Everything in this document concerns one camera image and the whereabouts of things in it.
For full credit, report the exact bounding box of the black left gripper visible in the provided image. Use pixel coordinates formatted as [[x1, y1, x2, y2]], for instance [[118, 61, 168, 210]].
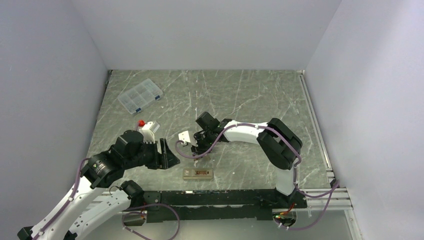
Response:
[[124, 137, 180, 169]]

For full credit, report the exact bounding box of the white remote control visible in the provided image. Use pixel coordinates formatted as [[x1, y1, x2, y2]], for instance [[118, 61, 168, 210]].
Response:
[[182, 168, 214, 181]]

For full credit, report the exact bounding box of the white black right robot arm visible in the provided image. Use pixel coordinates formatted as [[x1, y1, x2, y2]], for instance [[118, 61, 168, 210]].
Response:
[[175, 111, 303, 208]]

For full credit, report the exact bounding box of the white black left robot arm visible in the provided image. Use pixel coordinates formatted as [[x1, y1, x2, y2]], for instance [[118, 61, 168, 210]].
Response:
[[17, 130, 174, 240]]

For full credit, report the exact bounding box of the clear plastic organizer box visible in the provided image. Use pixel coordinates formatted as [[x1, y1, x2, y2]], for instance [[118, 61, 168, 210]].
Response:
[[117, 78, 163, 115]]

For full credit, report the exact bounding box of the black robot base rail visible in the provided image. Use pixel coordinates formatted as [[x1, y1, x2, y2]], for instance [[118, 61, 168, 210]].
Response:
[[129, 189, 307, 223]]

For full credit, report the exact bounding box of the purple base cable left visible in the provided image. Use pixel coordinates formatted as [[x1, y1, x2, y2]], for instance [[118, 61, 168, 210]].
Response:
[[121, 202, 181, 240]]

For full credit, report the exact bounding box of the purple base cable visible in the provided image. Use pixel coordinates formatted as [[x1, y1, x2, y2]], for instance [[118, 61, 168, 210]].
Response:
[[121, 202, 181, 240], [273, 180, 341, 232]]

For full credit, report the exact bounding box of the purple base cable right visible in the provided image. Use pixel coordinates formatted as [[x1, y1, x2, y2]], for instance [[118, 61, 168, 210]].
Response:
[[273, 180, 341, 232]]

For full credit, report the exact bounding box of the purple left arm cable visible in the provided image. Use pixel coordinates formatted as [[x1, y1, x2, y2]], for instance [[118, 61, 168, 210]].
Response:
[[31, 158, 92, 240]]

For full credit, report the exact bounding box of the aluminium frame rail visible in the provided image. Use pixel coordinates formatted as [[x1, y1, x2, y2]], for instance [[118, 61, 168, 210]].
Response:
[[296, 70, 363, 240]]

